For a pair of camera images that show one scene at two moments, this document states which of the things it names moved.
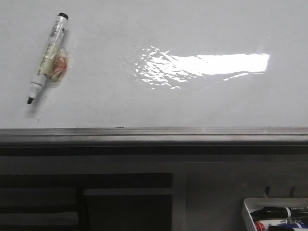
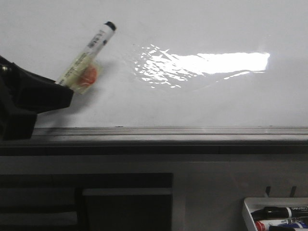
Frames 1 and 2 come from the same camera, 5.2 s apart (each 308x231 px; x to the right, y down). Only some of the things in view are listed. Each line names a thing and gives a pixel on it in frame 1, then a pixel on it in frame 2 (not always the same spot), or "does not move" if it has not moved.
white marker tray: x=251 y=204 does not move
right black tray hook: x=291 y=192 does not move
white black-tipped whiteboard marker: x=54 y=63 -> x=81 y=75
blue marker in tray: x=299 y=224 does not move
